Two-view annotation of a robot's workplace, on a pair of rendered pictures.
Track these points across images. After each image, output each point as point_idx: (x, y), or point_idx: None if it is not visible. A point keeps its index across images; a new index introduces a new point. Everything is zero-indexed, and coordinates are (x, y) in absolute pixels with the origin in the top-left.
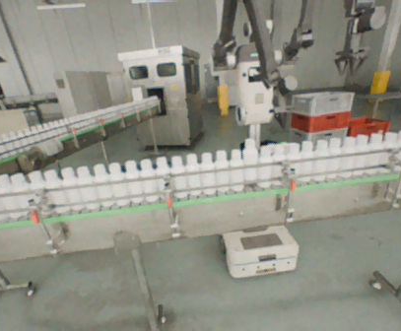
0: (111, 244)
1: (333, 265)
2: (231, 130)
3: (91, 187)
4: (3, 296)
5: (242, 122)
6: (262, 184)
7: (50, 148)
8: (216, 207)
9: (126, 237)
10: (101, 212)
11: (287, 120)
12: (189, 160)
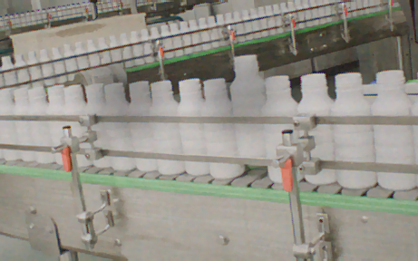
0: (26, 233)
1: None
2: None
3: (7, 122)
4: None
5: None
6: (270, 173)
7: (100, 80)
8: (169, 205)
9: (41, 225)
10: (13, 167)
11: None
12: (131, 91)
